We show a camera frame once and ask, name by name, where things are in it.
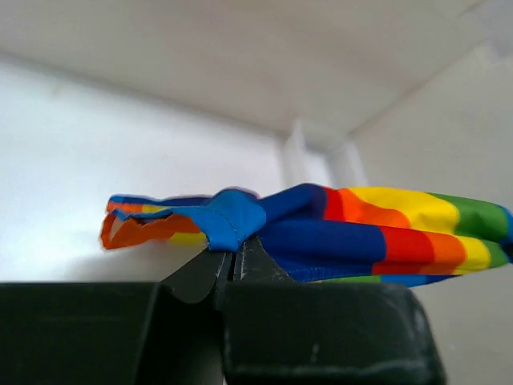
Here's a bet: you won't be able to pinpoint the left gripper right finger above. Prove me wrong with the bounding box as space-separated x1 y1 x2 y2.
218 237 447 384

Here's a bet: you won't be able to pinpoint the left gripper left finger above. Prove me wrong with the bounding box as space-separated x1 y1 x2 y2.
1 250 232 384

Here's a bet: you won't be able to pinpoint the rainbow striped shorts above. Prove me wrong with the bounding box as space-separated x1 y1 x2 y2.
100 184 512 287

